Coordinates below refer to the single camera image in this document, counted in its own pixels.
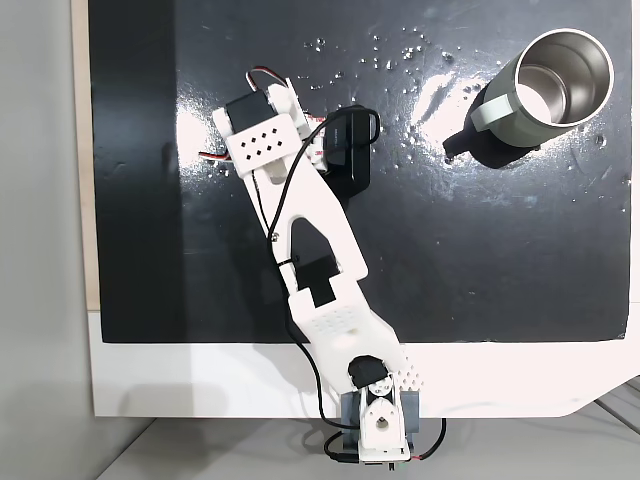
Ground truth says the black oval camera box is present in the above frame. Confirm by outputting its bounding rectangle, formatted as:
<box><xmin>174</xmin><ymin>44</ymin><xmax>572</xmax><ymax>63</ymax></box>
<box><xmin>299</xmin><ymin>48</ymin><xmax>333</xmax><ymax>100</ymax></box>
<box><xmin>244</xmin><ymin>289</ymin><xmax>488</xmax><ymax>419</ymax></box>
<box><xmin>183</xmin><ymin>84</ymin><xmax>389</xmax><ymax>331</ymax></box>
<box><xmin>322</xmin><ymin>103</ymin><xmax>382</xmax><ymax>195</ymax></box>

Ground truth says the black red power cable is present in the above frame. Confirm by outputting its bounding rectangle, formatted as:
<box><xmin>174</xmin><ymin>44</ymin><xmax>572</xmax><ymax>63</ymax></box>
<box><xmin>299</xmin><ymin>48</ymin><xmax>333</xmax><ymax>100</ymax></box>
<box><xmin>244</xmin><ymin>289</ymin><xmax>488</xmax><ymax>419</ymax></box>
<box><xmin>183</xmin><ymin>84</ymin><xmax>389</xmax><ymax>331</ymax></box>
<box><xmin>412</xmin><ymin>415</ymin><xmax>447</xmax><ymax>462</ymax></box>

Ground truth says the light wooden board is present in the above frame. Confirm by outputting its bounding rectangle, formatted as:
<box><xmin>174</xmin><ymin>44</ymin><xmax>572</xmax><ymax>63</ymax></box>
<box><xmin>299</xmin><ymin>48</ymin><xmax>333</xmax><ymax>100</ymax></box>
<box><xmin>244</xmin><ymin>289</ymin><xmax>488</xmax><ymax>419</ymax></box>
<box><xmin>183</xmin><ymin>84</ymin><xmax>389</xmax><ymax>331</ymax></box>
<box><xmin>70</xmin><ymin>0</ymin><xmax>103</xmax><ymax>312</ymax></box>

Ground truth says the grey table clamp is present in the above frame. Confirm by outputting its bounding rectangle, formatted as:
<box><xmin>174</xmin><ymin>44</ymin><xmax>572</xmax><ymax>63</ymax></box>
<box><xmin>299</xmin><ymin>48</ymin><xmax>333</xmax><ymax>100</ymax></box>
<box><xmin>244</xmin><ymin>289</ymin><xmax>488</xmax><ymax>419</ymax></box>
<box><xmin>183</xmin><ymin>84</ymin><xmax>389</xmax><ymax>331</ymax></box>
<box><xmin>340</xmin><ymin>390</ymin><xmax>422</xmax><ymax>453</ymax></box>

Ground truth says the red white servo wire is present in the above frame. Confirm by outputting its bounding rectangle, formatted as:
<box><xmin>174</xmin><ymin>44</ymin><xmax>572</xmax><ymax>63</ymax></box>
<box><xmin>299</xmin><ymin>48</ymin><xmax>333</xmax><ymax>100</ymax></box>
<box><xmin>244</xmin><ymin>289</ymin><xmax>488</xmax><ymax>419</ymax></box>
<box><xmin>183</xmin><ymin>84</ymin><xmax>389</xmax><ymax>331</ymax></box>
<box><xmin>197</xmin><ymin>148</ymin><xmax>235</xmax><ymax>165</ymax></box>
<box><xmin>245</xmin><ymin>65</ymin><xmax>290</xmax><ymax>94</ymax></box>

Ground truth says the black camera cable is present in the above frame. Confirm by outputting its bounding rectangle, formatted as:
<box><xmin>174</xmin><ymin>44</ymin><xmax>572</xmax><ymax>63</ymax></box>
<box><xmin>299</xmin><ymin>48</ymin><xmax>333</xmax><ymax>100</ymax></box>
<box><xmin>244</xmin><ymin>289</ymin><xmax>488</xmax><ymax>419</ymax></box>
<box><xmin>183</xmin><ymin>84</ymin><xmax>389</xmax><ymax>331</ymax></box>
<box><xmin>251</xmin><ymin>104</ymin><xmax>382</xmax><ymax>465</ymax></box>

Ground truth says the green steel-lined cup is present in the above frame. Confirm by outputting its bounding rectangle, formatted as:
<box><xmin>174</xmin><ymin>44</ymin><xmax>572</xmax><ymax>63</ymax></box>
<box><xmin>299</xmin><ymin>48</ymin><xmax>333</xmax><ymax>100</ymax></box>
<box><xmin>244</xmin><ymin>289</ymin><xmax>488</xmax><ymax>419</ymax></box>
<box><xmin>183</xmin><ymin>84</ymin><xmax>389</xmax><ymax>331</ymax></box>
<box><xmin>467</xmin><ymin>28</ymin><xmax>616</xmax><ymax>151</ymax></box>

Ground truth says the black glossy mat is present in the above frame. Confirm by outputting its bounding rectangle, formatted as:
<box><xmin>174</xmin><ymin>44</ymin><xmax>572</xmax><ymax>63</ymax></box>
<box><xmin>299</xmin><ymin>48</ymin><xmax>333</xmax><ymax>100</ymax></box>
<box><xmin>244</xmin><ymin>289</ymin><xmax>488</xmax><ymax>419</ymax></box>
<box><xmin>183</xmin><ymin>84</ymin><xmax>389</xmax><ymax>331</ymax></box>
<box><xmin>88</xmin><ymin>0</ymin><xmax>633</xmax><ymax>345</ymax></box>

